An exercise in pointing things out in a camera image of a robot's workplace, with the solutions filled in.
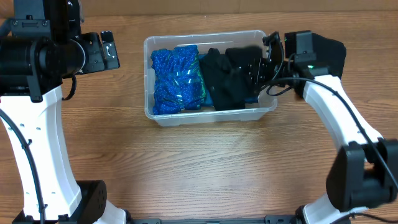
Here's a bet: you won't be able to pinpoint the blue sequined fabric bundle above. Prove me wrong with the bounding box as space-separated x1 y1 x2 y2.
150 45 206 115

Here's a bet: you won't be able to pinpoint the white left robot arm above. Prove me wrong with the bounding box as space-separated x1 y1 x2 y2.
1 0 132 223

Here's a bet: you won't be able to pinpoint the clear plastic storage bin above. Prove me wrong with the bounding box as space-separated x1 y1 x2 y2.
144 30 278 127

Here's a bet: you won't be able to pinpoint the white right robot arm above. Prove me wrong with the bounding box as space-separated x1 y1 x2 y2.
254 30 397 224

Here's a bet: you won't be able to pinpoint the blue denim jeans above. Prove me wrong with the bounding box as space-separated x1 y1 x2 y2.
197 53 259 108

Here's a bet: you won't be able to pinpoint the black folded garment top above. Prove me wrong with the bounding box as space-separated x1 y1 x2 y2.
312 33 346 78

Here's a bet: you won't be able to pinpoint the black garment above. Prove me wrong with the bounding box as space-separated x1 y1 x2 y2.
312 33 346 78
200 48 248 111
225 45 263 83

